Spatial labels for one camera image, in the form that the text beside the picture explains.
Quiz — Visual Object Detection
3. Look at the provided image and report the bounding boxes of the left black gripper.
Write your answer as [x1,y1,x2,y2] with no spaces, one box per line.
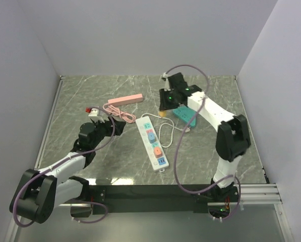
[91,115,126,149]

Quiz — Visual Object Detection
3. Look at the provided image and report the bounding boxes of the orange charger plug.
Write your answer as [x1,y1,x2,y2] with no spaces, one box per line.
[158,111,166,117]

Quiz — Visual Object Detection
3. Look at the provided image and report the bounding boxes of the teal triangular socket adapter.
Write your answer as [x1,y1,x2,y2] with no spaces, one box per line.
[172,106,196,124]

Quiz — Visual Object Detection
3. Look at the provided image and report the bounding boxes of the blue charger plug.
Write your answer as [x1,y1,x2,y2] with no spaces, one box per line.
[147,133,156,144]

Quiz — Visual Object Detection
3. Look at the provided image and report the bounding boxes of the pink charger plug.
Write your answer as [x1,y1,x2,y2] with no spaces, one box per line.
[153,147,162,158]

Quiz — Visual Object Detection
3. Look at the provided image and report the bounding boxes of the white multicolour power strip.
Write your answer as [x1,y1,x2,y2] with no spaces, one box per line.
[135,116,169,172]

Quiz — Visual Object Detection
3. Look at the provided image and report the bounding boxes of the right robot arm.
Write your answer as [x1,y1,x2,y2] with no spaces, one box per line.
[159,73,251,201]

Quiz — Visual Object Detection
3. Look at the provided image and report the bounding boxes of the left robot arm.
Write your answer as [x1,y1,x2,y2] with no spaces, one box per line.
[9,117,126,227]

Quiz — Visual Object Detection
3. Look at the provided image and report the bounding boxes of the pink power strip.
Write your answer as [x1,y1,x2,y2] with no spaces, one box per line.
[107,94,143,106]

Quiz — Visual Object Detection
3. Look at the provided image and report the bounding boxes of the black base bar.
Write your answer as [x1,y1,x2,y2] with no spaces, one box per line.
[90,185,213,213]

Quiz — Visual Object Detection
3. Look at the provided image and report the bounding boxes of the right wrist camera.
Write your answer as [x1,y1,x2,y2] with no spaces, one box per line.
[161,73,171,91]

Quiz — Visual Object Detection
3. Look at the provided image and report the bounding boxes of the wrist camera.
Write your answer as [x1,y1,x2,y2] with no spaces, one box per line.
[85,107,105,123]
[161,73,171,91]

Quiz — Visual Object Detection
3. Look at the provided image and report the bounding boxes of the pink coiled cable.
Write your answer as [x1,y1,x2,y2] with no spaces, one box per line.
[102,102,137,125]

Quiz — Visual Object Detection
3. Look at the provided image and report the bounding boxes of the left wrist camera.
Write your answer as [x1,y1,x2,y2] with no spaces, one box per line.
[85,107,105,123]

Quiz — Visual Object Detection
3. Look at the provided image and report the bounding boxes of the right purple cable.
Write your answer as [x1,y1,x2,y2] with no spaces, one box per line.
[165,65,243,221]

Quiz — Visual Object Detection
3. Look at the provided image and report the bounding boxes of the purple cable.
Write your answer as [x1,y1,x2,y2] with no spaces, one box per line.
[13,114,116,227]
[165,65,243,221]

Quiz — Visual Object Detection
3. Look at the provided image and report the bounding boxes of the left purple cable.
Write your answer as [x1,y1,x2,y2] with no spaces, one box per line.
[13,114,116,227]

